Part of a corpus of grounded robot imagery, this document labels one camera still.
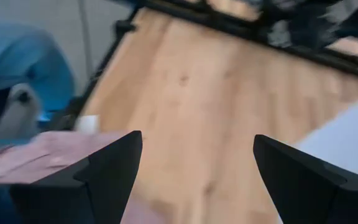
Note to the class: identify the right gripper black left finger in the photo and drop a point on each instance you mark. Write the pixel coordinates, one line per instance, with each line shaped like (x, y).
(104, 183)

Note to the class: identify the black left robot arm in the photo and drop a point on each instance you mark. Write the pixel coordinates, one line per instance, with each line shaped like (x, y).
(309, 28)

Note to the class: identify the pink knit garment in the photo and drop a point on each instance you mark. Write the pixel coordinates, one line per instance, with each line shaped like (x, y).
(42, 155)

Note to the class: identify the white plastic bin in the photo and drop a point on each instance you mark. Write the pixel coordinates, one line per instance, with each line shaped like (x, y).
(346, 149)

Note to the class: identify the black aluminium table frame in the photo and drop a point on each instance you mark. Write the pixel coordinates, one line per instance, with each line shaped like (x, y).
(228, 26)

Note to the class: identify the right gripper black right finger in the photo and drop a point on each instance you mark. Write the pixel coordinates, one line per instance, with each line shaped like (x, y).
(309, 193)

